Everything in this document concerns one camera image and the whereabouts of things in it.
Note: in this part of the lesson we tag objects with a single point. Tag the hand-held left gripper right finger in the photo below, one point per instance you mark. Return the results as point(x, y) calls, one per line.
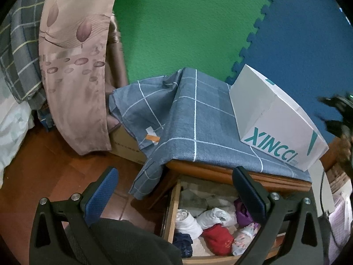
point(249, 190)

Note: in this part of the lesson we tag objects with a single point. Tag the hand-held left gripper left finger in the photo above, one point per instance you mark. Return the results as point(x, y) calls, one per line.
point(102, 193)

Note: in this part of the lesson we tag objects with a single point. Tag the purple underwear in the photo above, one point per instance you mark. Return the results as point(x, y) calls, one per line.
point(242, 215)

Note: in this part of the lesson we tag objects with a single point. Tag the white floral underwear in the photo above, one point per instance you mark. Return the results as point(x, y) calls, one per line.
point(244, 238)

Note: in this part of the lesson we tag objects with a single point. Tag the grey underwear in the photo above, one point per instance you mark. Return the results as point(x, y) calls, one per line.
point(195, 200)

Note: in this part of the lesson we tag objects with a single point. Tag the red underwear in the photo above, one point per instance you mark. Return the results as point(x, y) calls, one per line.
point(217, 238)

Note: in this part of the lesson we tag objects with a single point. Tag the wooden drawer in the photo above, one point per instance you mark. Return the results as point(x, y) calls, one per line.
point(172, 212)

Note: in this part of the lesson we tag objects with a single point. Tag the white shoe box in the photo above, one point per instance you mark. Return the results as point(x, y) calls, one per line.
point(264, 107)

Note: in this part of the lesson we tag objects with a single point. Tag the navy patterned underwear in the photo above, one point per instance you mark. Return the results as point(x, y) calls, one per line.
point(183, 244)

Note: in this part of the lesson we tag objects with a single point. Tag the wooden nightstand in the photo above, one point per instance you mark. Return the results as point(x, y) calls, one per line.
point(220, 172)

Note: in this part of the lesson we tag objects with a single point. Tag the cardboard box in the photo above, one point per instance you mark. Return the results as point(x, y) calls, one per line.
point(124, 146)

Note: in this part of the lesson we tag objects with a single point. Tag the dark cloth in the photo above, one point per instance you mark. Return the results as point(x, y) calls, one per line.
point(138, 245)

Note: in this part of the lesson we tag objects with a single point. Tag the blue foam mat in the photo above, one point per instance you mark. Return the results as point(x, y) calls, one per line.
point(297, 38)

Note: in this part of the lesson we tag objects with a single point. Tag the blue plaid cloth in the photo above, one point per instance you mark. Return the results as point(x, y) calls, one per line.
point(198, 121)

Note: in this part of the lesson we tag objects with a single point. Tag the purple printed cloth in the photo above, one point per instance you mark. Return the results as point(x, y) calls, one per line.
point(342, 218)

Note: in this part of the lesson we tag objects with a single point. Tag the white bedsheet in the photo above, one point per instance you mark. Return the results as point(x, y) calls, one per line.
point(13, 132)

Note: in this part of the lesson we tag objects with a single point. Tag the beige floral curtain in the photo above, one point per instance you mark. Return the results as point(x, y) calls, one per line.
point(71, 60)

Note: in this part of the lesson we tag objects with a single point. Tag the grey plaid quilt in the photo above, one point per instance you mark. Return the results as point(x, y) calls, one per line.
point(22, 47)

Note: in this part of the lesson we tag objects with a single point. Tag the green foam mat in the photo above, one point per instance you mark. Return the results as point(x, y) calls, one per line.
point(193, 27)

